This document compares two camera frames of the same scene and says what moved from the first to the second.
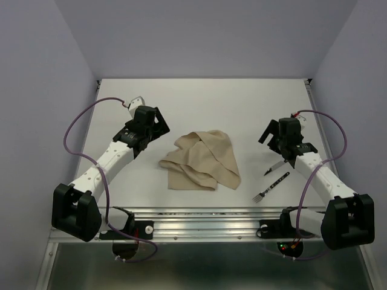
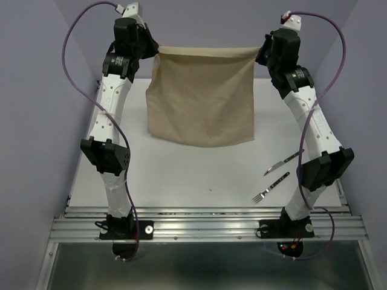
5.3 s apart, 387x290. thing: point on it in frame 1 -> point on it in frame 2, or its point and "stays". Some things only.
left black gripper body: [152, 128] -> [143, 47]
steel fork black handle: [260, 196] stays
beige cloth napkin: [201, 159] -> [198, 96]
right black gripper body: [280, 140] -> [264, 55]
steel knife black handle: [275, 166] stays
